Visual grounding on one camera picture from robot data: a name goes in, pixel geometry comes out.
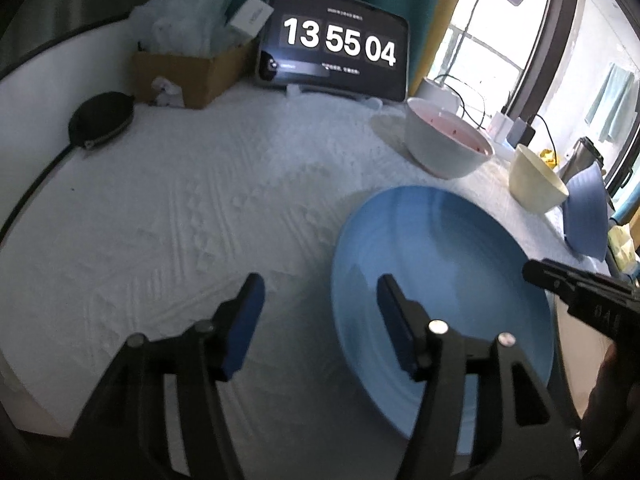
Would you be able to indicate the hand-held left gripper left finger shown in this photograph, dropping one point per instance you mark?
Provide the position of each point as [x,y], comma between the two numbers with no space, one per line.
[245,330]

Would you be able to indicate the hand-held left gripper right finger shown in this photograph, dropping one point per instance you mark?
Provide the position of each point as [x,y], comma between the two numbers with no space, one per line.
[395,320]

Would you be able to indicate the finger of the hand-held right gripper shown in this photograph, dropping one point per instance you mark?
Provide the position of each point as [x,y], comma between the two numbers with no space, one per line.
[545,275]

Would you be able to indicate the large light blue plate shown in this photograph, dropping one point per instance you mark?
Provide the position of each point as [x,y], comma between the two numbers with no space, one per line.
[450,260]

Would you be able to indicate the cream bowl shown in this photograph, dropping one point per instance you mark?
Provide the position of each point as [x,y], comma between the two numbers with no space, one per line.
[530,185]

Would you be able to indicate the pale yellow packet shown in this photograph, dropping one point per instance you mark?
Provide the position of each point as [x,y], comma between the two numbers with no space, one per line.
[622,250]

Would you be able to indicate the small dark blue plate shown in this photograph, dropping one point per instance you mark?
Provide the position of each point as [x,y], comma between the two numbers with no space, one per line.
[585,215]

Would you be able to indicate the yellow bag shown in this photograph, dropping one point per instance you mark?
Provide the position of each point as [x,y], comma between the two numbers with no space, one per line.
[547,157]

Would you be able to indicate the steel kettle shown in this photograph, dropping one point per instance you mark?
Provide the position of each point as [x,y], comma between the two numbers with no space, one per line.
[582,157]

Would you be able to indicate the white textured tablecloth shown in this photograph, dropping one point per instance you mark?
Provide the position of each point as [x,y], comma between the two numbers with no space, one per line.
[175,210]

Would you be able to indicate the black charger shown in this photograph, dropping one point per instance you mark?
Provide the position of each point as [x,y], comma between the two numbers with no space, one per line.
[522,132]

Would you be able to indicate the white charger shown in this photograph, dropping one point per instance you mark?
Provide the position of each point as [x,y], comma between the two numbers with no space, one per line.
[501,124]

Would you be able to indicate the white bowl with pink inside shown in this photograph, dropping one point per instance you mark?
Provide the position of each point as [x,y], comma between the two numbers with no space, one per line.
[440,155]

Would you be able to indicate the light blue towel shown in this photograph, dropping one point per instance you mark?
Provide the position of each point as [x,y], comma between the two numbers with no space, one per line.
[612,102]

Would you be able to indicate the white desk lamp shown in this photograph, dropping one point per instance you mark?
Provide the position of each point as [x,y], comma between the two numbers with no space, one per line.
[435,92]

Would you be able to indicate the crumpled white paper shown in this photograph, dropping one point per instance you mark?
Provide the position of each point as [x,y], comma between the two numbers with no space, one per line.
[165,92]

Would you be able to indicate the tablet showing clock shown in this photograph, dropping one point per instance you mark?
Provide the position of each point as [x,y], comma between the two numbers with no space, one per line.
[340,75]

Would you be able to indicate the black round pouch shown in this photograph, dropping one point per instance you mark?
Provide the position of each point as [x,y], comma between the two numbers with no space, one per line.
[100,120]

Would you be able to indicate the cardboard box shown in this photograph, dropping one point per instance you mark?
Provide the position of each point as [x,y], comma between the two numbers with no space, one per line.
[200,77]

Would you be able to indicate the small white box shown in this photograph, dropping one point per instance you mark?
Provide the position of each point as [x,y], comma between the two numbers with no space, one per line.
[250,15]

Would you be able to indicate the clear plastic bags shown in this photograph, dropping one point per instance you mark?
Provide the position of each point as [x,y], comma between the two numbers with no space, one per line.
[190,15]

